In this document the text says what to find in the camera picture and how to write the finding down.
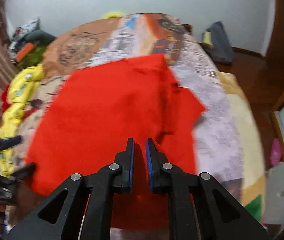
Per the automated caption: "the pile of clothes on table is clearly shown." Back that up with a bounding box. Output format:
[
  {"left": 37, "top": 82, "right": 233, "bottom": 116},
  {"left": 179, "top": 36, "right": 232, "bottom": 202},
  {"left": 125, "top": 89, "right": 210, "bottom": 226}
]
[{"left": 8, "top": 17, "right": 40, "bottom": 54}]

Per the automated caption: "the dark blue clothing on chair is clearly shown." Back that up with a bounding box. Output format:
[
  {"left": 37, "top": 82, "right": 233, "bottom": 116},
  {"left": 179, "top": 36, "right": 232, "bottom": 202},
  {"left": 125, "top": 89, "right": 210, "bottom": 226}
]
[{"left": 201, "top": 21, "right": 233, "bottom": 65}]

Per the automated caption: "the grey neck pillow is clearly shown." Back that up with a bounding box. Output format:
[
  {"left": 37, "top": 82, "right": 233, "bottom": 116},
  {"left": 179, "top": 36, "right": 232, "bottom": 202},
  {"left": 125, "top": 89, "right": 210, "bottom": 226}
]
[{"left": 24, "top": 30, "right": 56, "bottom": 43}]

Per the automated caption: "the yellow foam headboard guard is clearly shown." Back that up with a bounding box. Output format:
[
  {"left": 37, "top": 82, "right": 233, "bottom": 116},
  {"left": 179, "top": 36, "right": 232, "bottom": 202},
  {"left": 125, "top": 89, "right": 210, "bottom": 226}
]
[{"left": 103, "top": 11, "right": 126, "bottom": 19}]

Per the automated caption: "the yellow cartoon blanket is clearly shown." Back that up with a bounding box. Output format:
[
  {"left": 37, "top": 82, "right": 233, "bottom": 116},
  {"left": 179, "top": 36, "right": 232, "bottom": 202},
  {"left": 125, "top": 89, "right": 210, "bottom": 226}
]
[{"left": 0, "top": 64, "right": 44, "bottom": 177}]

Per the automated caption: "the pink croc shoe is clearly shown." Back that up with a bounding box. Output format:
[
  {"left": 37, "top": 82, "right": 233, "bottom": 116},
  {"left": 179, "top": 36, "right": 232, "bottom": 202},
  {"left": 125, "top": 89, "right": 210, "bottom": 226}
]
[{"left": 270, "top": 138, "right": 283, "bottom": 167}]

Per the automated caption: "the red plush toy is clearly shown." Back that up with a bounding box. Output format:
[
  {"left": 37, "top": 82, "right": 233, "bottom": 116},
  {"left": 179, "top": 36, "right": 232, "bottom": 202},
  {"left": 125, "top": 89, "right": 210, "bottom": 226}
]
[{"left": 0, "top": 85, "right": 11, "bottom": 113}]

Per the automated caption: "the printed newspaper pattern blanket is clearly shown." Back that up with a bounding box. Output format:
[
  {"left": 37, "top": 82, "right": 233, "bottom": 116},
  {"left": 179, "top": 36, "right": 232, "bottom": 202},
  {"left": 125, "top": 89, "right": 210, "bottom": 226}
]
[{"left": 18, "top": 14, "right": 266, "bottom": 221}]

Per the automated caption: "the red jacket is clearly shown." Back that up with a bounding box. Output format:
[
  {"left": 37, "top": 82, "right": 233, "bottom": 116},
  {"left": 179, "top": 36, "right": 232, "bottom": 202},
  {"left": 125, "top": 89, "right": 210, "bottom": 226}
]
[{"left": 25, "top": 54, "right": 205, "bottom": 230}]

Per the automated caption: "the orange box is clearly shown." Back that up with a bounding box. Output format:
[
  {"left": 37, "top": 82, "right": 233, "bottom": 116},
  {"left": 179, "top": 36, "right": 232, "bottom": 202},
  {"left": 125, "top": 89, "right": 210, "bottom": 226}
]
[{"left": 15, "top": 42, "right": 35, "bottom": 62}]

